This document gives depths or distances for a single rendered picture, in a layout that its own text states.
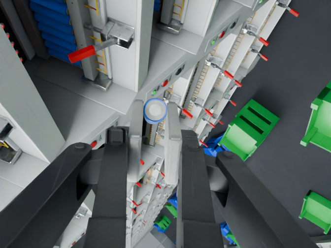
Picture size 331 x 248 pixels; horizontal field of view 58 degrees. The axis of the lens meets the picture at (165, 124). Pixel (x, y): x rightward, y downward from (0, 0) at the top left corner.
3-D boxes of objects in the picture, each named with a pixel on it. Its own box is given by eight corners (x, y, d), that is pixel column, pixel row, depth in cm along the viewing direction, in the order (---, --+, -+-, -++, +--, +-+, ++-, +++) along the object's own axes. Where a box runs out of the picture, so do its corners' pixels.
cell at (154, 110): (166, 119, 29) (171, 115, 22) (148, 127, 29) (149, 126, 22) (157, 102, 29) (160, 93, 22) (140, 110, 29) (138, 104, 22)
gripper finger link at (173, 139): (169, 138, 16) (182, 139, 16) (167, 101, 23) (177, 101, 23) (164, 185, 17) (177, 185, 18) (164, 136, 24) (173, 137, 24)
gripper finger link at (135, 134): (138, 183, 17) (125, 182, 17) (142, 135, 24) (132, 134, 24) (141, 136, 16) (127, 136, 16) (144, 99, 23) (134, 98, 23)
